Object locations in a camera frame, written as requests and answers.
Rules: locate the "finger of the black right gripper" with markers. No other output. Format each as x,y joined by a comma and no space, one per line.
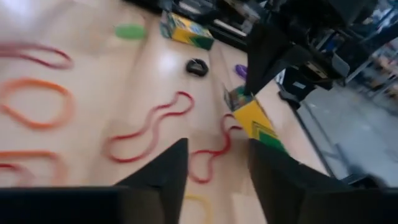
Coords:
259,53
286,53

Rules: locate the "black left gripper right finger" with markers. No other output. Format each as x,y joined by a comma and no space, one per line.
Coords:
311,205

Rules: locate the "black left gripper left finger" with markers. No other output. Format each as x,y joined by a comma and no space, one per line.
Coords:
93,205

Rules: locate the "yellow green Crayola crayon box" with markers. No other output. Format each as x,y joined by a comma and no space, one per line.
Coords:
255,121
186,32

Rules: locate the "red rubber band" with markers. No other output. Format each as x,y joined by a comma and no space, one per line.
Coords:
130,160
15,166
228,137
37,46

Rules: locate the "yellow rubber band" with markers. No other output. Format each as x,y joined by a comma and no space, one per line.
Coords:
206,205

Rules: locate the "orange rubber band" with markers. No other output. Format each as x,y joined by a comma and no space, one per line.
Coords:
37,154
69,105

